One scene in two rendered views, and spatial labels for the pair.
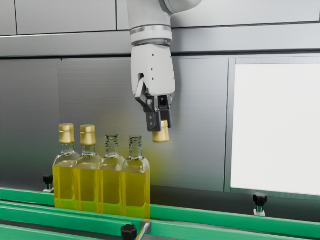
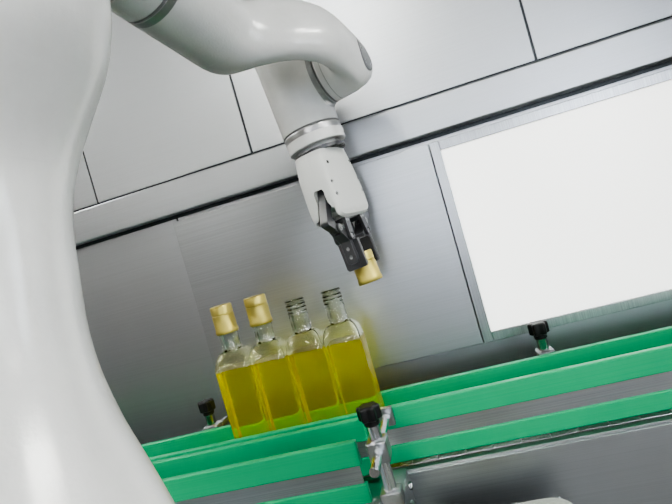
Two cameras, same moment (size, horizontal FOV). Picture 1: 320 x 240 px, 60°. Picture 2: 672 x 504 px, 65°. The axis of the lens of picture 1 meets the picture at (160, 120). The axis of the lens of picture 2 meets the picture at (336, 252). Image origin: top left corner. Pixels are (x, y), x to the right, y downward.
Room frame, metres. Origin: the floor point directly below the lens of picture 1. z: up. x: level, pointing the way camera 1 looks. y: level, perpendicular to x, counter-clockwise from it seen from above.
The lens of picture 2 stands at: (-0.17, 0.08, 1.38)
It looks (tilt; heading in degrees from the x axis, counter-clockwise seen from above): 1 degrees down; 357
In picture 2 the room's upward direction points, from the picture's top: 16 degrees counter-clockwise
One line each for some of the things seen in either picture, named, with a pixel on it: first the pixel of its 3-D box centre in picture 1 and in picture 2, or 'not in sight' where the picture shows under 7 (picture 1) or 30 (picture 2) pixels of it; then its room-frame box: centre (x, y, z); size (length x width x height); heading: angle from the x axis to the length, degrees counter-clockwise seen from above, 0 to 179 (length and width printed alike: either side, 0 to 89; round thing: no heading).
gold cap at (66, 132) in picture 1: (66, 133); (223, 318); (0.66, 0.23, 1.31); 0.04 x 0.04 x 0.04
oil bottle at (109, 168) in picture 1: (113, 198); (321, 397); (0.63, 0.11, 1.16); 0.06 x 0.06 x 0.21; 77
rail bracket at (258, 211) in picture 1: (257, 217); (545, 361); (0.62, -0.23, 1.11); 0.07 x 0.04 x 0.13; 166
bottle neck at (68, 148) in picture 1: (66, 142); (227, 332); (0.66, 0.23, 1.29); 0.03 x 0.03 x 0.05
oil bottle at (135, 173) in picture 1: (135, 200); (358, 388); (0.61, 0.06, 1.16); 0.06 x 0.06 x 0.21; 77
